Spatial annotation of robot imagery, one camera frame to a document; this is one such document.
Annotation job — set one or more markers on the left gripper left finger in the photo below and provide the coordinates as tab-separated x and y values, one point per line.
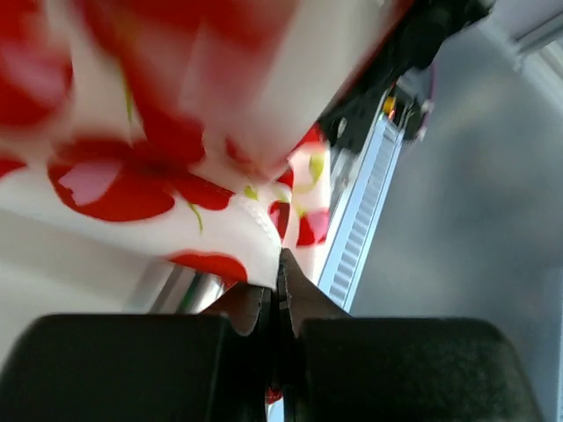
142	367

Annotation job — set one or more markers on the white slotted cable duct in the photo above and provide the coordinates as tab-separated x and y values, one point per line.
357	214

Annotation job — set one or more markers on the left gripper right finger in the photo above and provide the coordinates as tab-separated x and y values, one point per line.
334	367

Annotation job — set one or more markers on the white red floral skirt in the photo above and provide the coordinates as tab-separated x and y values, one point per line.
180	130

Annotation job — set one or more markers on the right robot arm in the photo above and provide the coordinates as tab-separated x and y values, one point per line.
412	42

